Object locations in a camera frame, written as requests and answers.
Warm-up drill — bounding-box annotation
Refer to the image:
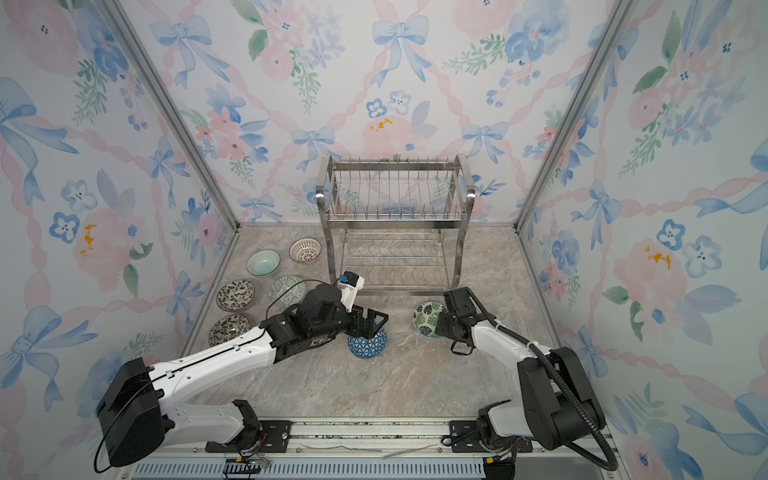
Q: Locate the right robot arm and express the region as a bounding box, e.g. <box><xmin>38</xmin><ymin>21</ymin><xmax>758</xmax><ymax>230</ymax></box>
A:
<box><xmin>436</xmin><ymin>287</ymin><xmax>618</xmax><ymax>472</ymax></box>

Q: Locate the green geometric pattern bowl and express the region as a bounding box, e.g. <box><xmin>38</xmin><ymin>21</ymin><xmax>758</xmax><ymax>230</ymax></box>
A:
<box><xmin>268</xmin><ymin>275</ymin><xmax>307</xmax><ymax>312</ymax></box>

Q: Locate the maroon patterned white bowl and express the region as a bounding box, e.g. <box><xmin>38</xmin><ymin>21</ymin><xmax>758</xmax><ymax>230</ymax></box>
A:
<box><xmin>289</xmin><ymin>237</ymin><xmax>322</xmax><ymax>263</ymax></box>

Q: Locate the green leaf pattern bowl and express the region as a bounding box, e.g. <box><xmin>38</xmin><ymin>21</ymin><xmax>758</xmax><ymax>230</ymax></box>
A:
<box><xmin>412</xmin><ymin>301</ymin><xmax>445</xmax><ymax>339</ymax></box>

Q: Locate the black corrugated cable conduit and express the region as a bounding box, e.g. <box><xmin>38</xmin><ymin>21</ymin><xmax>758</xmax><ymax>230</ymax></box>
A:
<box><xmin>467</xmin><ymin>293</ymin><xmax>619</xmax><ymax>472</ymax></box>

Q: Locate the black floral bowl upper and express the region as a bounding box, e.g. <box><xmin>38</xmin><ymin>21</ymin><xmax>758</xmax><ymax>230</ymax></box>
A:
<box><xmin>216</xmin><ymin>279</ymin><xmax>255</xmax><ymax>313</ymax></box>

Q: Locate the mint green bowl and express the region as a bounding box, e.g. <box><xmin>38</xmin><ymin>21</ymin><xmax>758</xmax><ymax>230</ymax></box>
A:
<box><xmin>246</xmin><ymin>249</ymin><xmax>281</xmax><ymax>277</ymax></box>

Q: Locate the blue triangle pattern bowl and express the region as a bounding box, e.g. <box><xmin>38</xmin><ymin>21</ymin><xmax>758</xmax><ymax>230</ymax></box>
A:
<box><xmin>347</xmin><ymin>328</ymin><xmax>388</xmax><ymax>360</ymax></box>

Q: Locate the aluminium frame post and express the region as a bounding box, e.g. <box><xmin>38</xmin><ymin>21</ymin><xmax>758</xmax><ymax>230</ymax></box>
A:
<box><xmin>514</xmin><ymin>0</ymin><xmax>635</xmax><ymax>234</ymax></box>
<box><xmin>95</xmin><ymin>1</ymin><xmax>240</xmax><ymax>231</ymax></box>

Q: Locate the left aluminium frame post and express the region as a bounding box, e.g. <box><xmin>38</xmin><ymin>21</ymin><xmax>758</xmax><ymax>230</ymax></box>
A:
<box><xmin>95</xmin><ymin>1</ymin><xmax>240</xmax><ymax>231</ymax></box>

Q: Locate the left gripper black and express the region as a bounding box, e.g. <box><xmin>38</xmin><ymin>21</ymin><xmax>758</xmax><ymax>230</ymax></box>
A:
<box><xmin>311</xmin><ymin>304</ymin><xmax>390</xmax><ymax>344</ymax></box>

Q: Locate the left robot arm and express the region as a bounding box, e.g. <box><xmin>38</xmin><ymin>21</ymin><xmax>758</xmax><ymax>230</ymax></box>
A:
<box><xmin>94</xmin><ymin>274</ymin><xmax>389</xmax><ymax>468</ymax></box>

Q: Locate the right aluminium frame post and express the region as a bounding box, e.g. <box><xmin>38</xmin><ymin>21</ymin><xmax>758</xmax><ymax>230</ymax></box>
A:
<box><xmin>514</xmin><ymin>0</ymin><xmax>635</xmax><ymax>234</ymax></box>

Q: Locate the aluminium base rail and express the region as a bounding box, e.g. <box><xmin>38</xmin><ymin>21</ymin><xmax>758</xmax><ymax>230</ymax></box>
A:
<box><xmin>110</xmin><ymin>418</ymin><xmax>626</xmax><ymax>479</ymax></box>

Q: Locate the steel two-tier dish rack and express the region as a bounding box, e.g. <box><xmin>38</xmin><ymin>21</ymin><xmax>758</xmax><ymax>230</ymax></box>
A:
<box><xmin>314</xmin><ymin>155</ymin><xmax>478</xmax><ymax>296</ymax></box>

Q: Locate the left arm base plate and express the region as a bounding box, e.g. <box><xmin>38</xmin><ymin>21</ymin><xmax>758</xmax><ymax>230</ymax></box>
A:
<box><xmin>205</xmin><ymin>420</ymin><xmax>293</xmax><ymax>455</ymax></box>

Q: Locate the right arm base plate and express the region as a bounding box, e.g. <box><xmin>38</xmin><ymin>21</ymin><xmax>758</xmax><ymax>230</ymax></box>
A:
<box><xmin>441</xmin><ymin>419</ymin><xmax>533</xmax><ymax>456</ymax></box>

